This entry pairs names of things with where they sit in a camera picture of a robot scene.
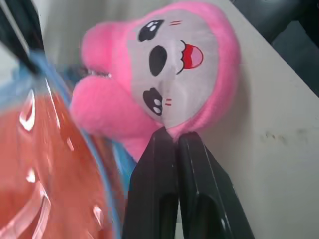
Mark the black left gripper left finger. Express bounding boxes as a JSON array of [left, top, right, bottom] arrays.
[[121, 126, 179, 239]]

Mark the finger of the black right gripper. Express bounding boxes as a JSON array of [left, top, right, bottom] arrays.
[[9, 0, 45, 54], [0, 3, 41, 75]]

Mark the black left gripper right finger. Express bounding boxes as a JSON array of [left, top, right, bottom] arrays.
[[177, 131, 256, 239]]

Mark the clear plastic pouch blue edge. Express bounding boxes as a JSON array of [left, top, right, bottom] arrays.
[[0, 48, 137, 239]]

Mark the pink plush toy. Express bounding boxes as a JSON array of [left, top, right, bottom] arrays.
[[69, 0, 242, 165]]

